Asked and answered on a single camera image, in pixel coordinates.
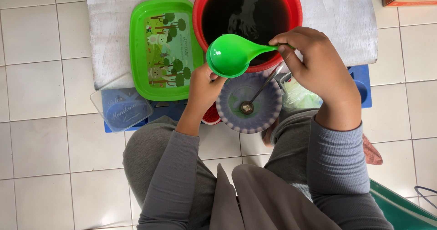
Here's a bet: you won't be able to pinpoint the red plastic cup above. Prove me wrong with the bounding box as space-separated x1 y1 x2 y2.
201 102 223 125

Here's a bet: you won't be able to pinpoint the green plastic container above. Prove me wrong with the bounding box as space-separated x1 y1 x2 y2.
369 178 437 230

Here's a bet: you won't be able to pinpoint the clear plastic bags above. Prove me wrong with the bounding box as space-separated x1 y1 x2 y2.
279 71 323 113

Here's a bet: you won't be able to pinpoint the purple patterned bowl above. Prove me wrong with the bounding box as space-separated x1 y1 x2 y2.
215 71 283 134

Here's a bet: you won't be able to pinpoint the dark cable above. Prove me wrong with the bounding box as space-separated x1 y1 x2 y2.
414 186 437 207

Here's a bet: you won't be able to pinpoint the blue plastic stool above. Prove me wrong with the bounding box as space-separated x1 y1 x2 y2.
101 64 373 133

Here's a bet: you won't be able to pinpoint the metal spoon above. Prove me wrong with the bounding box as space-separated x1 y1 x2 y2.
240 63 285 116

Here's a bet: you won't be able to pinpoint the red plastic basin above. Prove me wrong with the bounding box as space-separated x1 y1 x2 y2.
192 0 303 73

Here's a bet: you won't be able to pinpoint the green printed plastic tray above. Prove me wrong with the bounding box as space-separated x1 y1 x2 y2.
129 0 205 102

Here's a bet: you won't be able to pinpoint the clear plastic lid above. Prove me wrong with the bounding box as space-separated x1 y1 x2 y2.
90 73 154 133

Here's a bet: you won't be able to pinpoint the green plastic ladle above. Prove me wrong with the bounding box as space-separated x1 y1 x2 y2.
206 34 296 79

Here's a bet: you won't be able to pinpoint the person's left hand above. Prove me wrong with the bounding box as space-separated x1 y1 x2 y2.
186 63 228 114

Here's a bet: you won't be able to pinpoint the reddish cloth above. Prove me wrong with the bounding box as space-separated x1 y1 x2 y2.
361 133 384 166

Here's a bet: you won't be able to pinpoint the person's right hand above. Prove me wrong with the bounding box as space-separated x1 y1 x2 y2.
269 26 358 112

